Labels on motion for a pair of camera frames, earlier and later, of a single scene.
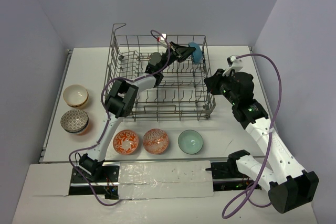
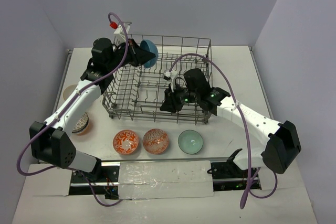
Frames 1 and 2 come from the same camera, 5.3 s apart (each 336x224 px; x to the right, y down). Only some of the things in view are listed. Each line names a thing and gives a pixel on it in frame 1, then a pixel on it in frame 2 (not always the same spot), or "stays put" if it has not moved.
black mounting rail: [223, 174] stays put
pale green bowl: [190, 141] stays put
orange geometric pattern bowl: [155, 141] stays put
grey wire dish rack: [182, 95] stays put
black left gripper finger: [182, 51] → [138, 54]
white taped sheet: [168, 179] stays put
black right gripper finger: [214, 83] → [171, 104]
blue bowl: [197, 55] → [151, 47]
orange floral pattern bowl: [125, 141] stays put
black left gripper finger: [182, 56] → [135, 61]
